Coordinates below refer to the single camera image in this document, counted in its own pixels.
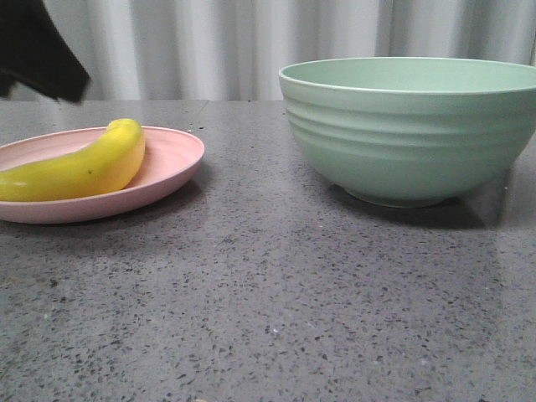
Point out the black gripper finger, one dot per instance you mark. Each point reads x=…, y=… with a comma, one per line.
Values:
x=34, y=54

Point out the green ribbed bowl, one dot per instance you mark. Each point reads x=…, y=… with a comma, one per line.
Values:
x=409, y=131

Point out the white pleated curtain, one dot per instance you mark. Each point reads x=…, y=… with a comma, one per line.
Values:
x=232, y=50

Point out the yellow banana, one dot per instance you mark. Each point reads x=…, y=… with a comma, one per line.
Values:
x=106, y=165

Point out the pink plate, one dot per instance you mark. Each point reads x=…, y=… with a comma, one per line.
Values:
x=171, y=159

